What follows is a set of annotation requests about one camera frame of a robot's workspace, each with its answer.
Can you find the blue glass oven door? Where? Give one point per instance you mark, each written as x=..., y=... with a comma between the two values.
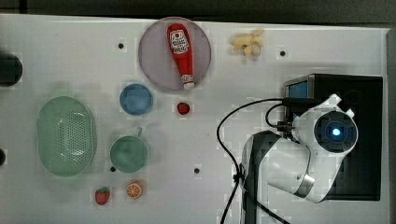
x=298, y=90

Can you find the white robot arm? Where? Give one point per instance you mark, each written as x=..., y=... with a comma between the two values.
x=304, y=165

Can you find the black toaster oven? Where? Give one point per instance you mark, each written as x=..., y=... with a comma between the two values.
x=359, y=177

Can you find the small toy strawberry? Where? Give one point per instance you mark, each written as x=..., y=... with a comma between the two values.
x=183, y=108

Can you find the blue bowl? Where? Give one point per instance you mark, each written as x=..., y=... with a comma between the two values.
x=136, y=99

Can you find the grey round plate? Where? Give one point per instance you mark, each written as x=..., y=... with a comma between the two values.
x=156, y=59

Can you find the red ketchup bottle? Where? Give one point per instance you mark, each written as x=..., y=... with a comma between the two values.
x=180, y=46

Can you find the green mug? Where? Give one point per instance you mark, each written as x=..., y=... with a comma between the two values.
x=129, y=153

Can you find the peeled toy banana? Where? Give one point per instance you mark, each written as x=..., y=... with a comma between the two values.
x=250, y=44

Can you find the toy orange slice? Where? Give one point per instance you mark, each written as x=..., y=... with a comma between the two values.
x=135, y=190

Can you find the large toy strawberry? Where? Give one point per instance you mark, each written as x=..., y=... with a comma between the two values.
x=102, y=195

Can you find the green perforated basket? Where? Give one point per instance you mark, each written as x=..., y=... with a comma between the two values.
x=66, y=136

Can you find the black cylinder cup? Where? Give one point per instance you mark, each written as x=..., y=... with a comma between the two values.
x=10, y=69
x=2, y=157

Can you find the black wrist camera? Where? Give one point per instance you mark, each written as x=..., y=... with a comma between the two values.
x=285, y=127

